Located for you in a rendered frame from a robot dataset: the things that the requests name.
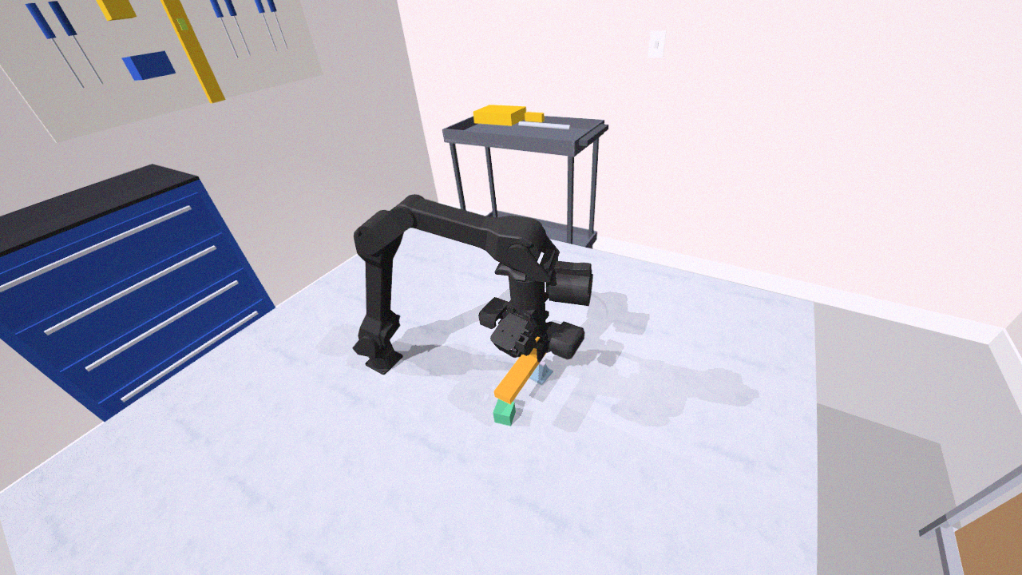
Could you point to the orange bar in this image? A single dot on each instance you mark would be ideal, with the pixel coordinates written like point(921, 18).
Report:
point(517, 377)

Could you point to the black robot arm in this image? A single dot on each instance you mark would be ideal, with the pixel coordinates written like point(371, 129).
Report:
point(514, 241)

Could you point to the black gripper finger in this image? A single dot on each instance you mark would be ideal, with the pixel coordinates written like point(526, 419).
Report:
point(541, 350)

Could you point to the green cube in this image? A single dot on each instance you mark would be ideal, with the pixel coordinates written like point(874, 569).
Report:
point(503, 413)

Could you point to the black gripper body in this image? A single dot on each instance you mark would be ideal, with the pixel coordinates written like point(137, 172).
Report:
point(563, 339)

